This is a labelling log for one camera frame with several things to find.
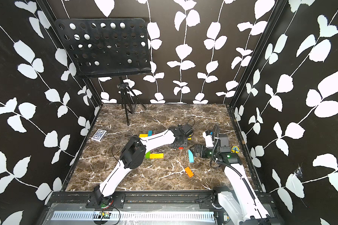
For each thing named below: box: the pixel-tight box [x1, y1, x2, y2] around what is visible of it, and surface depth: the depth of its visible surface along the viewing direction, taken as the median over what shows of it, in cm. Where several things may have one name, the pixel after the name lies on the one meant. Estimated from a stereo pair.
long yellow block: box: [149, 152, 164, 159], surface depth 93 cm
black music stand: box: [54, 17, 152, 126], surface depth 70 cm
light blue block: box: [187, 149, 195, 164], surface depth 92 cm
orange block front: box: [184, 166, 194, 178], surface depth 85 cm
